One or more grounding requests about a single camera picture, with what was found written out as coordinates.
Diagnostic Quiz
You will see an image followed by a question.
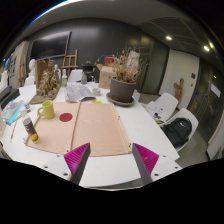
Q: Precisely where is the small white cup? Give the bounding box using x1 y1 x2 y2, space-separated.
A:
91 87 102 97

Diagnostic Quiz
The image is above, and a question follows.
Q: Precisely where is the wooden mannequin figure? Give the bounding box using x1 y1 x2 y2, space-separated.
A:
173 77 185 103

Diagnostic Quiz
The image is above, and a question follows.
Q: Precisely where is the long thin paintbrush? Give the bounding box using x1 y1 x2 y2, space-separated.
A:
9 119 18 144

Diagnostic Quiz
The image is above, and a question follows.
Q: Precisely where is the grey plant saucer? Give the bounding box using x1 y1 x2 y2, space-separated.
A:
105 91 136 108

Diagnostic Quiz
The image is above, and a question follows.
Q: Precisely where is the clear drink bottle white cap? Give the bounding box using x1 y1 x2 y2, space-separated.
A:
22 114 40 144

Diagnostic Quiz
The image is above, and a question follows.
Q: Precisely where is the black flat case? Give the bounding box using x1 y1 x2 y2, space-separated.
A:
0 88 21 110
0 85 13 101

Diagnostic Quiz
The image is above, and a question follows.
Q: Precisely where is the red box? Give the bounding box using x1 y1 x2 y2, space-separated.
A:
103 56 117 67

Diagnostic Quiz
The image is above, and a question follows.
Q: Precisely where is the grey pot with dried plant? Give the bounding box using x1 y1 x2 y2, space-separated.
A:
109 46 148 104

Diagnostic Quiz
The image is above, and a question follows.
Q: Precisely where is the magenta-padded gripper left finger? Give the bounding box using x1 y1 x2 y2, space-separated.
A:
42 142 92 185

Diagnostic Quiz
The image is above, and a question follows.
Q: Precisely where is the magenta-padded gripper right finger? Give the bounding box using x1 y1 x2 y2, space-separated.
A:
131 142 183 186

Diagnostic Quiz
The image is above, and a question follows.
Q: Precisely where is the brown cardboard box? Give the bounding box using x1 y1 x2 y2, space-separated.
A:
96 63 118 90

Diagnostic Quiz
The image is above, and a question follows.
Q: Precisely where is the small clear glass bottle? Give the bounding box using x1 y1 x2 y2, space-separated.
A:
80 72 88 85

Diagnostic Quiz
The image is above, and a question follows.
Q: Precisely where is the yellow-green mug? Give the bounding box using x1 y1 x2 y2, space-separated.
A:
36 100 56 120

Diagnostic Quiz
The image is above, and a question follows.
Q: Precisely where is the wooden easel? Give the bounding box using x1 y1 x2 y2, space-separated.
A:
60 49 79 78

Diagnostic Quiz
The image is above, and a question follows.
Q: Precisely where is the white spray bottle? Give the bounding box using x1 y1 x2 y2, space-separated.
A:
61 68 69 88

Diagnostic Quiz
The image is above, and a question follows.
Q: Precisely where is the black backpack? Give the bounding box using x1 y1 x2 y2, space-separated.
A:
162 117 193 148

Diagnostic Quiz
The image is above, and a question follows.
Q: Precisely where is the flat round red coaster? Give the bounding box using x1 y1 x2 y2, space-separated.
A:
58 112 74 123

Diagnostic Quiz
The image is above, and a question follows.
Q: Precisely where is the grey newspaper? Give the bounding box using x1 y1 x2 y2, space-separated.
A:
64 83 97 103

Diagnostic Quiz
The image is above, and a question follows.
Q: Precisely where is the dark wall screen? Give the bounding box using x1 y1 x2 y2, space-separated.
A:
29 30 72 61

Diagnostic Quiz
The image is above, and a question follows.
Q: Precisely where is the black coffee machine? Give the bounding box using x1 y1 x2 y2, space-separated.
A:
81 60 98 83

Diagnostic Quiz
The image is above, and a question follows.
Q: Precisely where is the white chair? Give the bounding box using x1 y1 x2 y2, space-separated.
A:
145 92 179 123
163 107 200 153
23 75 36 88
68 68 84 83

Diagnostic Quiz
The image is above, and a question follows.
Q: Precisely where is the white plaster bust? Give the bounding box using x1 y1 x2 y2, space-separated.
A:
28 58 37 78

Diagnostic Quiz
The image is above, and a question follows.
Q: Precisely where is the colourful printed book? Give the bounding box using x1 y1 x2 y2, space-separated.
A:
2 99 27 126

